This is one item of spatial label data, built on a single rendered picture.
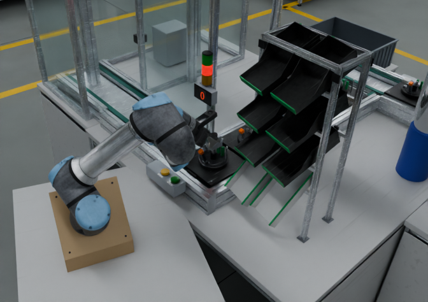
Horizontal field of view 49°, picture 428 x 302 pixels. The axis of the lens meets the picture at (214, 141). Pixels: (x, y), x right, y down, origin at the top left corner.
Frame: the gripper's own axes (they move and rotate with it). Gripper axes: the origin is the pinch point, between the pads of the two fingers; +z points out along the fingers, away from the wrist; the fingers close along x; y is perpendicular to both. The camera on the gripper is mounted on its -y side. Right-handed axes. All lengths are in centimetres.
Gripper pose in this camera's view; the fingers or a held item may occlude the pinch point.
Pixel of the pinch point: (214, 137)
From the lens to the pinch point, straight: 209.9
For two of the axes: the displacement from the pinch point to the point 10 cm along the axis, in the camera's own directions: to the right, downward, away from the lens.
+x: 6.7, 4.6, -5.8
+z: 4.9, 3.2, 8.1
